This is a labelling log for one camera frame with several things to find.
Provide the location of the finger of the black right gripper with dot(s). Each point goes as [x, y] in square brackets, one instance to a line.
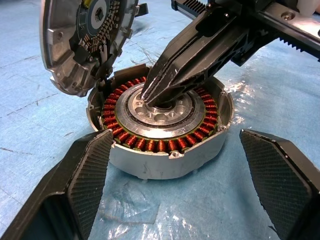
[200, 70]
[190, 42]

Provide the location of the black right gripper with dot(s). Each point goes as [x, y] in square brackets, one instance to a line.
[275, 17]

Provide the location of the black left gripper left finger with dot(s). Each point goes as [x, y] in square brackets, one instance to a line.
[80, 185]

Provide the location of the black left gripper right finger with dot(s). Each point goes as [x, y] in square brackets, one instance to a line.
[282, 185]

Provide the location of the silver motor housing copper coils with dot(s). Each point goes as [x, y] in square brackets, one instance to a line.
[160, 167]

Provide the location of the silver motor cover circuit board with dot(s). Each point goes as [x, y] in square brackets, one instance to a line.
[57, 50]

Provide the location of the black rotor disc with shaft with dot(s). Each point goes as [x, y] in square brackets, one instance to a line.
[142, 10]

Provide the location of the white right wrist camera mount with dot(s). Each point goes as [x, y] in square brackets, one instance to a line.
[307, 7]

